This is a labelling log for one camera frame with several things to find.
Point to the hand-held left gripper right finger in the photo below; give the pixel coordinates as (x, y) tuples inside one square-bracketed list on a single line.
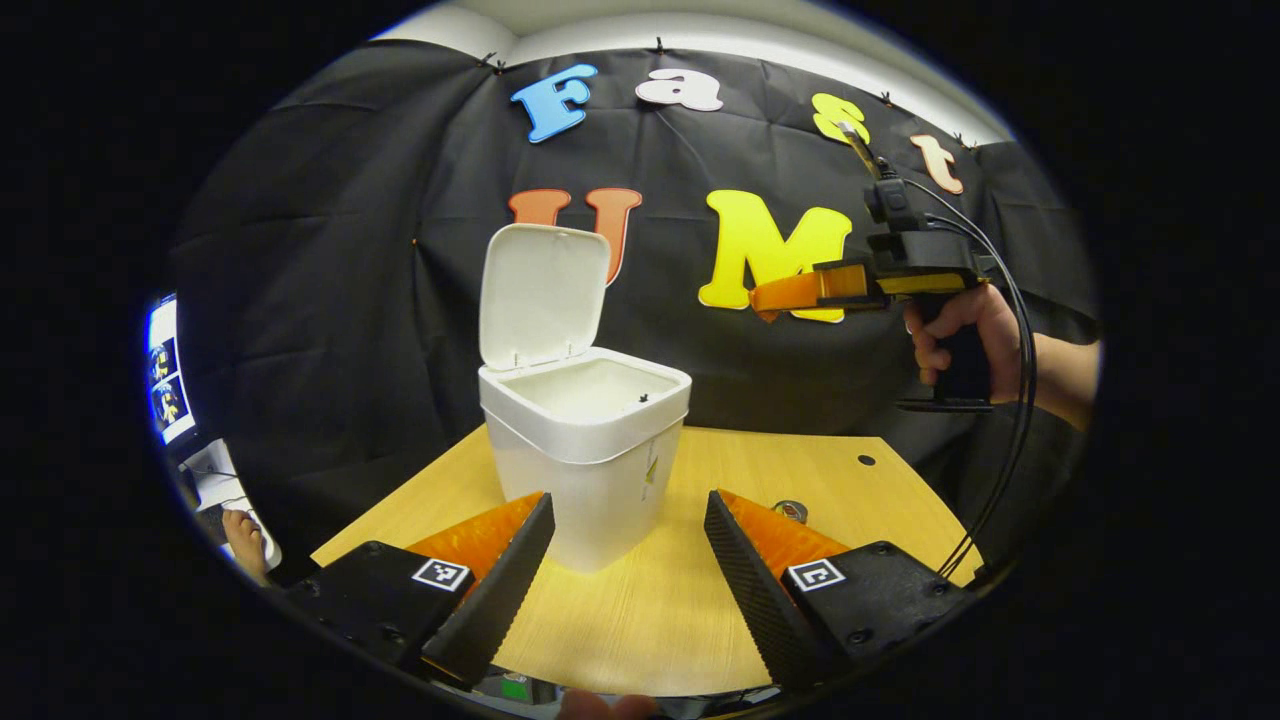
[(755, 590)]

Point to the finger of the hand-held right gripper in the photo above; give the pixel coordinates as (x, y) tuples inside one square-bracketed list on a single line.
[(800, 292)]

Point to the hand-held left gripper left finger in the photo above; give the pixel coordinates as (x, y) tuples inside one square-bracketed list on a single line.
[(505, 580)]

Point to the red pop can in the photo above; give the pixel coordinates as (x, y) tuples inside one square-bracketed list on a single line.
[(790, 511)]

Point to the white desktop garbage bin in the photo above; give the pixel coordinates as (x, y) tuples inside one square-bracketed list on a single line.
[(580, 440)]

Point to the wooden desktop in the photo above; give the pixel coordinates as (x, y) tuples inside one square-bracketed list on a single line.
[(650, 620)]

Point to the white side desk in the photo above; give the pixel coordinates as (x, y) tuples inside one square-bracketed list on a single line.
[(215, 475)]

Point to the black backdrop cloth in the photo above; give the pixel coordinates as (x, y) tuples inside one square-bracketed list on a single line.
[(400, 250)]

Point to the computer monitor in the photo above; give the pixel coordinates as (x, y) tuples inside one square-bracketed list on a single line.
[(168, 370)]

